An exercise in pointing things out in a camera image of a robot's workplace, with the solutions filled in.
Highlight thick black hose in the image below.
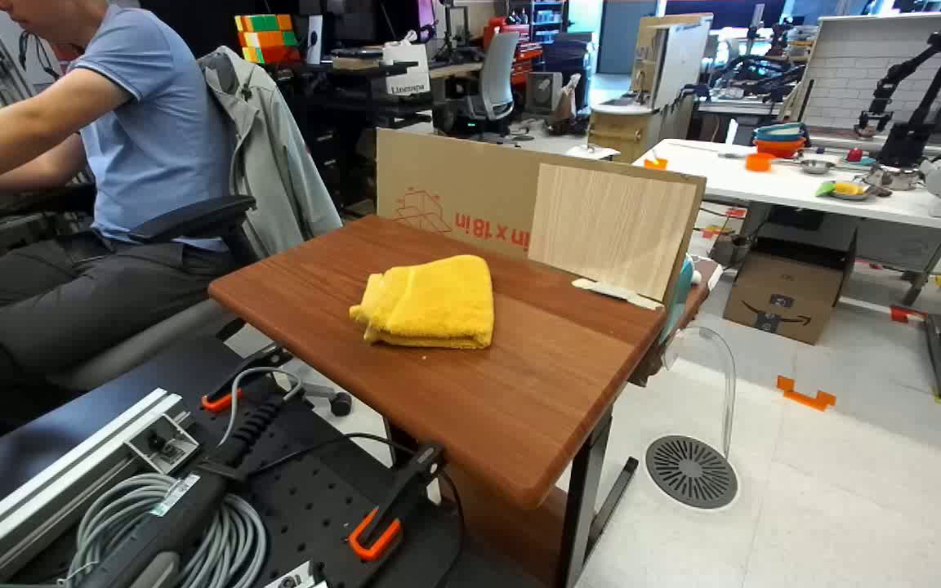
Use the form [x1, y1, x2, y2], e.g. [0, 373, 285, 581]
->
[74, 373, 309, 588]

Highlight grey jacket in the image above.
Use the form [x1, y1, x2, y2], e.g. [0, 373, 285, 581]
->
[200, 43, 346, 260]

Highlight orange blue stacked bowls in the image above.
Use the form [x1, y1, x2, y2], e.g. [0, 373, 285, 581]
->
[751, 122, 812, 159]

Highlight round black floor grate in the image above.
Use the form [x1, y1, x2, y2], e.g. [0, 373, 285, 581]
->
[644, 430, 743, 514]

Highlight person in blue shirt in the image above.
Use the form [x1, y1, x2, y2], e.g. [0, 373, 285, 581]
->
[0, 0, 238, 383]

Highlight black clamp orange handle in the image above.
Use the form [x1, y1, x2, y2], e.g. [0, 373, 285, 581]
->
[342, 441, 446, 569]
[200, 344, 298, 419]

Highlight black grey office chair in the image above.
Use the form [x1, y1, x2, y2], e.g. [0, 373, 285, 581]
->
[50, 191, 277, 398]

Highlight person's left forearm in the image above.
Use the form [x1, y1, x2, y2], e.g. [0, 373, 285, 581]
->
[0, 68, 129, 196]

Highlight white pegboard panel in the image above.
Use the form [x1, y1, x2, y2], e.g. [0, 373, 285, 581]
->
[793, 11, 941, 155]

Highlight yellow towel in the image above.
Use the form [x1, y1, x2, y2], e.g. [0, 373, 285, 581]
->
[346, 251, 497, 351]

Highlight aluminium extrusion rail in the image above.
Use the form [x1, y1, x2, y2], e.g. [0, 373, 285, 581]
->
[0, 385, 187, 586]

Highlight multicoloured block cube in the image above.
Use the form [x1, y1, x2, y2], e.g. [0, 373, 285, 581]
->
[232, 11, 308, 68]

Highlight tall background cardboard box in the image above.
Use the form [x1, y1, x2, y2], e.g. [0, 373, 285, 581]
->
[627, 11, 717, 112]

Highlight white work table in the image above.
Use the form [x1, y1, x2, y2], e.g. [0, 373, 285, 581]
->
[629, 136, 941, 410]

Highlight grey cable bundle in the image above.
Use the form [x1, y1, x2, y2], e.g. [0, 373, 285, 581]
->
[55, 471, 270, 588]

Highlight plate with yellow green items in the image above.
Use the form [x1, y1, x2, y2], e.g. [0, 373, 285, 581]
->
[812, 175, 872, 204]

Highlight large cardboard box red print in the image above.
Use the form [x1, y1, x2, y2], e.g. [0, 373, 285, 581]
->
[371, 123, 561, 260]

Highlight small cardboard box black print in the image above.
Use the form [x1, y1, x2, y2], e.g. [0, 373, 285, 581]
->
[722, 238, 856, 348]

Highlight orange floor bracket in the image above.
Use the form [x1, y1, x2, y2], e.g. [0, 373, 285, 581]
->
[775, 373, 838, 413]

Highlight light wooden panel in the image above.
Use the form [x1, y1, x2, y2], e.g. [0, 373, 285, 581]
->
[525, 155, 708, 314]

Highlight black table leg frame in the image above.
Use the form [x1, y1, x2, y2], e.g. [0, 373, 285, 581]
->
[553, 409, 644, 588]

